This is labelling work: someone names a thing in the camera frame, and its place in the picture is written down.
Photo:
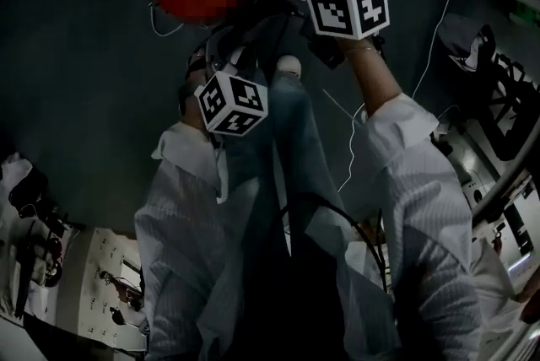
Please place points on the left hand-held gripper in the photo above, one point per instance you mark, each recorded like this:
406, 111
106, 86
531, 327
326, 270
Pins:
231, 103

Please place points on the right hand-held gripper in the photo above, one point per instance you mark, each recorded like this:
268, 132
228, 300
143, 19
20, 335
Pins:
347, 7

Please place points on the person's right forearm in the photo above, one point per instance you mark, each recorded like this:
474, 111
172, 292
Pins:
405, 165

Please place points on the person's left forearm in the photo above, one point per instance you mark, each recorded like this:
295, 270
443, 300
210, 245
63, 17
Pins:
181, 224

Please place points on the person's white shoe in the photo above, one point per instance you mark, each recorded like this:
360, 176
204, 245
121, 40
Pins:
289, 65

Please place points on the person's legs in jeans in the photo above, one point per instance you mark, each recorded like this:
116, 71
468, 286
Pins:
295, 148

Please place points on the black bag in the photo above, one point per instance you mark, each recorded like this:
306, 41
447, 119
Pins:
462, 41

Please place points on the white cabinet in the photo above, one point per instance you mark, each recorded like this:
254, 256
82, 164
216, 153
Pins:
101, 283

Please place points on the black and white patterned frame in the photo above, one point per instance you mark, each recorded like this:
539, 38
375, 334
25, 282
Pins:
512, 106

